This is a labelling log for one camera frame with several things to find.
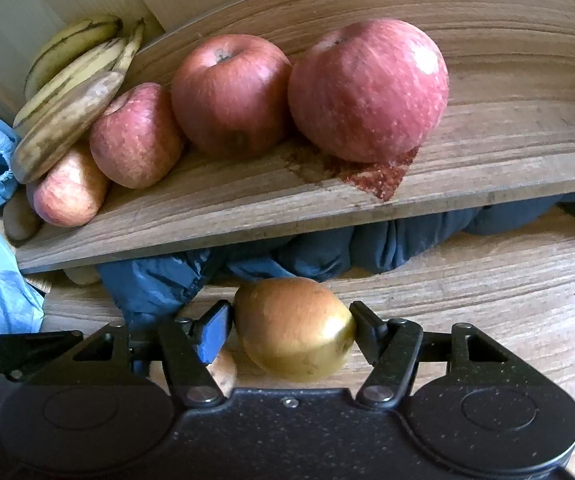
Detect brown-spotted banana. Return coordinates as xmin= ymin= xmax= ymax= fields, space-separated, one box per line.
xmin=10 ymin=71 xmax=125 ymax=184

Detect orange cherry tomato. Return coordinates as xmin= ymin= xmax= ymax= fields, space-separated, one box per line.
xmin=206 ymin=349 xmax=239 ymax=397

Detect dark blue cloth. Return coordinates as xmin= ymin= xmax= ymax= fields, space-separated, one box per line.
xmin=97 ymin=195 xmax=575 ymax=321

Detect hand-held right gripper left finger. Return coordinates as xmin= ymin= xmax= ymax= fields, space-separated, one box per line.
xmin=72 ymin=300 xmax=234 ymax=407

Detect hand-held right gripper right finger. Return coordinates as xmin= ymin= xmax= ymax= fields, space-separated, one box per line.
xmin=350 ymin=301 xmax=511 ymax=408

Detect yellow-green pear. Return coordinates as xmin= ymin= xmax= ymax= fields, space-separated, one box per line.
xmin=234 ymin=276 xmax=357 ymax=383

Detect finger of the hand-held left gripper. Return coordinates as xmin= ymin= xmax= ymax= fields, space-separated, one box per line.
xmin=0 ymin=331 xmax=84 ymax=380

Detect wooden desk shelf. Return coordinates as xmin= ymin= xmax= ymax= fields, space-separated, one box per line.
xmin=14 ymin=0 xmax=575 ymax=275

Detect brown kiwi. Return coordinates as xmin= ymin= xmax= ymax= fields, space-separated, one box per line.
xmin=3 ymin=185 xmax=44 ymax=241

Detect yellowish red apple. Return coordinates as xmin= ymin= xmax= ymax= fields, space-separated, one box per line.
xmin=33 ymin=142 xmax=110 ymax=228

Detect yellow banana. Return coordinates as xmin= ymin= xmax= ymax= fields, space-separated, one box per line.
xmin=24 ymin=15 xmax=123 ymax=101
xmin=14 ymin=37 xmax=128 ymax=128
xmin=112 ymin=19 xmax=146 ymax=77

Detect tan wooden piece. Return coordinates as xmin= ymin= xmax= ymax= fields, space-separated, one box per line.
xmin=63 ymin=265 xmax=102 ymax=287

